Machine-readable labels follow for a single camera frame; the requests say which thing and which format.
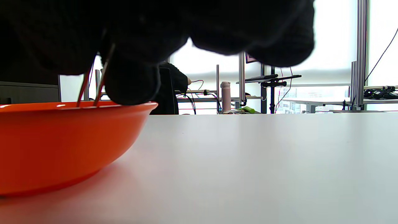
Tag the dark brown cabinet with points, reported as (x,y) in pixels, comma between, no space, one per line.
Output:
(31,93)

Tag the metal tweezers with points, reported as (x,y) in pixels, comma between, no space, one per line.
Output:
(99,87)

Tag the orange bowl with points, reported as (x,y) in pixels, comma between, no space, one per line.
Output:
(62,143)

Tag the aluminium frame post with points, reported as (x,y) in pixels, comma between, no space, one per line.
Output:
(362,46)

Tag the person's right hand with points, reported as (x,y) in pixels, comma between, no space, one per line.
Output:
(155,25)

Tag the pink bottle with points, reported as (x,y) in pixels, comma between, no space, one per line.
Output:
(226,96)

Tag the green squeegee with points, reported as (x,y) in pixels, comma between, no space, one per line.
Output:
(248,109)

